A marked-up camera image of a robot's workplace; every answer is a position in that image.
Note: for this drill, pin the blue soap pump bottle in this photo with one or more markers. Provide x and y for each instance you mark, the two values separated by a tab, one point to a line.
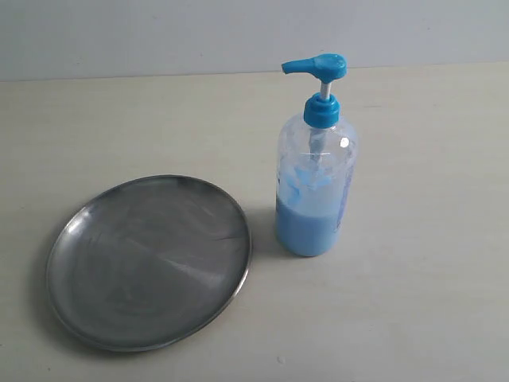
317	152

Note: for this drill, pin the round steel plate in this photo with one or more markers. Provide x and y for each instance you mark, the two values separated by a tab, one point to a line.
148	263

